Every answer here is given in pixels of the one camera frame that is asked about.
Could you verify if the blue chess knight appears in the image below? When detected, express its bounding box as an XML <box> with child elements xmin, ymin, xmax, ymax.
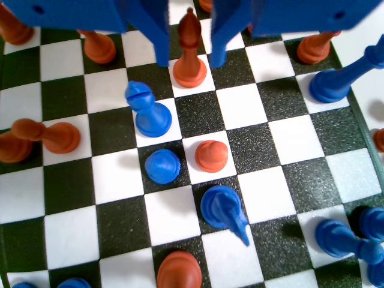
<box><xmin>200</xmin><ymin>185</ymin><xmax>251</xmax><ymax>247</ymax></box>

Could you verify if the red chess rook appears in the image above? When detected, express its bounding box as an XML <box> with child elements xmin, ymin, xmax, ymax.
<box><xmin>0</xmin><ymin>2</ymin><xmax>35</xmax><ymax>46</ymax></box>

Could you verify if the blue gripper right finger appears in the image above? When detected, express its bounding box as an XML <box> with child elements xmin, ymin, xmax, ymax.
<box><xmin>209</xmin><ymin>0</ymin><xmax>384</xmax><ymax>69</ymax></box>

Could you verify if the blue chess king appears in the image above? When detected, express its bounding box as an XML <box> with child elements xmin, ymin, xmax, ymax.
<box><xmin>362</xmin><ymin>254</ymin><xmax>384</xmax><ymax>287</ymax></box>

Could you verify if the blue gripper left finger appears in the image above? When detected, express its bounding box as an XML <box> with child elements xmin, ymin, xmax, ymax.
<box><xmin>0</xmin><ymin>0</ymin><xmax>170</xmax><ymax>67</ymax></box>

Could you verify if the black white chessboard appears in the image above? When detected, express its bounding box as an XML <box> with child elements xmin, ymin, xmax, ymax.
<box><xmin>0</xmin><ymin>0</ymin><xmax>384</xmax><ymax>288</ymax></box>

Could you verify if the blue chess queen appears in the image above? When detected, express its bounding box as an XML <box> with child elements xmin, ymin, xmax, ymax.
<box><xmin>308</xmin><ymin>35</ymin><xmax>384</xmax><ymax>104</ymax></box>

